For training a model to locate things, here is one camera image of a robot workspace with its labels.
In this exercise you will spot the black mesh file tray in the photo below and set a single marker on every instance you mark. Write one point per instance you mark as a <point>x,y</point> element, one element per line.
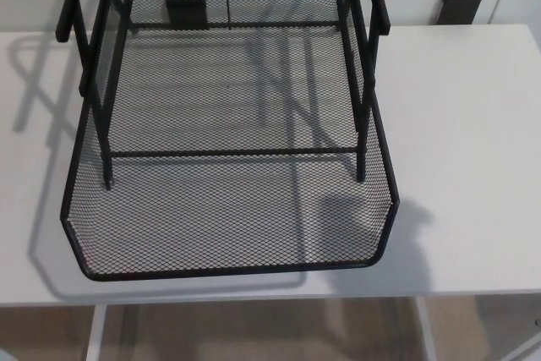
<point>211,225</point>

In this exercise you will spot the black wall bracket left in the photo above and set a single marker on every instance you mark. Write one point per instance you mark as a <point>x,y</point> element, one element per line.
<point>186,12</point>

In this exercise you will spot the black wall bracket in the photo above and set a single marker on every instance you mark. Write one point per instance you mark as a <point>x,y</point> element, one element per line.
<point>460,8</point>
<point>186,12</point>

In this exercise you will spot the white metal desk leg frame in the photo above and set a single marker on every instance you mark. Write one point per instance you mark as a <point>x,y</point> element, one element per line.
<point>427,327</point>
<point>95,331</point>

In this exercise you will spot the black wall bracket right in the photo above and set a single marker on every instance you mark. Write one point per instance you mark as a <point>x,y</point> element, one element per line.
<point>460,8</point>

